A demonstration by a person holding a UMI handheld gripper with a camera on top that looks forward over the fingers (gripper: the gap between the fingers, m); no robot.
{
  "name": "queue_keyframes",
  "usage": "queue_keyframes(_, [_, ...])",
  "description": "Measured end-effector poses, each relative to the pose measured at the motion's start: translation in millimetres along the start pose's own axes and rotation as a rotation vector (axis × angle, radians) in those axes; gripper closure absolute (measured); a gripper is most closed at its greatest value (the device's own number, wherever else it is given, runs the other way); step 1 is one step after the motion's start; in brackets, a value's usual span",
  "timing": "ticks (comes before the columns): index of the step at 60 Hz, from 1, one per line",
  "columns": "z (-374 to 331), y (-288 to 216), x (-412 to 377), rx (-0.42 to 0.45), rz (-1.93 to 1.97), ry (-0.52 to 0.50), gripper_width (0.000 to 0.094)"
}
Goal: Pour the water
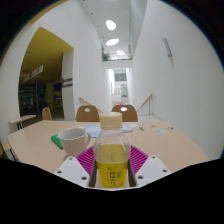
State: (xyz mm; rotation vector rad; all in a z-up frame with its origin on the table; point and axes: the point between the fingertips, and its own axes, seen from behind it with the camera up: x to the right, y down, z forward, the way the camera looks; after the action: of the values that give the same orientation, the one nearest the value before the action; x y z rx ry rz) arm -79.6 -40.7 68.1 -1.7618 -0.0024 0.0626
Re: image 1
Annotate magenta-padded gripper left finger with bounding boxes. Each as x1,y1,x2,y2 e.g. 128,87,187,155
53,146,99,189

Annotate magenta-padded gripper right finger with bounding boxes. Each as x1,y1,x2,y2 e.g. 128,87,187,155
127,145,172,189

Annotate clear bottle with yellow drink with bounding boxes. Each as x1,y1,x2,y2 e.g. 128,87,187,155
92,111,132,189

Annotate white ceramic mug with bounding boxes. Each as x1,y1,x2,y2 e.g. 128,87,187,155
57,127,92,158

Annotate group of wooden chairs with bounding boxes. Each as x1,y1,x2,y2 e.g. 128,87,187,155
41,104,139,123

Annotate wooden stair handrail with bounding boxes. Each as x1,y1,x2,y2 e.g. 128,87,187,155
78,96,104,114
137,93,154,116

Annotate wooden bench with metal legs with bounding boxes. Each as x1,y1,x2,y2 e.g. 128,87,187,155
8,114,37,131

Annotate dark display shelf unit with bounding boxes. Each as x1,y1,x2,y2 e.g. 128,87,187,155
18,83,48,116

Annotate hanging white red sign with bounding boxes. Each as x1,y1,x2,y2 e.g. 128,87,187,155
22,64,44,84

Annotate green balcony plant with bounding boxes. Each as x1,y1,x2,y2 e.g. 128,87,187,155
101,49,112,62

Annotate group of oval ceiling lights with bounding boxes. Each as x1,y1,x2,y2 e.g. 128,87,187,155
105,19,127,57

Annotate dark wall sign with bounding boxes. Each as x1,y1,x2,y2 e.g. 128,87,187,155
61,77,74,89

